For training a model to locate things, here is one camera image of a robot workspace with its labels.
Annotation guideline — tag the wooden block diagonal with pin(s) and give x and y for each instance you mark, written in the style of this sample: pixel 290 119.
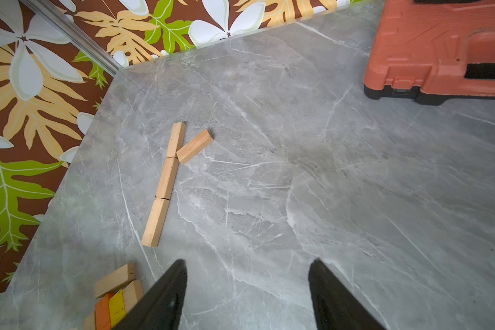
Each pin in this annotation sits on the wooden block diagonal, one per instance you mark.
pixel 195 146

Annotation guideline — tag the wooden block number 20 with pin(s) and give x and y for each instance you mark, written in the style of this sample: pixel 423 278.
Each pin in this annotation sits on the wooden block number 20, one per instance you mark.
pixel 176 139

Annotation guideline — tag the wooden block beside yellow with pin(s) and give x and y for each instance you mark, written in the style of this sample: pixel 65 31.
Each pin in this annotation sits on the wooden block beside yellow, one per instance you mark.
pixel 132 294

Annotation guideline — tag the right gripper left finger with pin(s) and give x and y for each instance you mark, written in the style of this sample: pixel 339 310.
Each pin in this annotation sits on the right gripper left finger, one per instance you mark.
pixel 161 307

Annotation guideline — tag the wooden block beside orange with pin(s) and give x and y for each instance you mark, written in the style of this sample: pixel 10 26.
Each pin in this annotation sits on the wooden block beside orange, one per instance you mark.
pixel 90 322

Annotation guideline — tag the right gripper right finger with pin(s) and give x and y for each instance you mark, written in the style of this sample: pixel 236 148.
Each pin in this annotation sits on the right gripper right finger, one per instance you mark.
pixel 334 306

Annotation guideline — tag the wooden block number 70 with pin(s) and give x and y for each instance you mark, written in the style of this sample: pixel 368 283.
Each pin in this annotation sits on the wooden block number 70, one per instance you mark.
pixel 167 179

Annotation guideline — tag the wooden block number 53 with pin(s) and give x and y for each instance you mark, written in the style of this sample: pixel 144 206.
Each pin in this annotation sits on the wooden block number 53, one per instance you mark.
pixel 115 280

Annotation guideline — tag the red tool case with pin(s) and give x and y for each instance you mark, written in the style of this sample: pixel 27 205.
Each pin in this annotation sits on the red tool case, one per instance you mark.
pixel 433 51

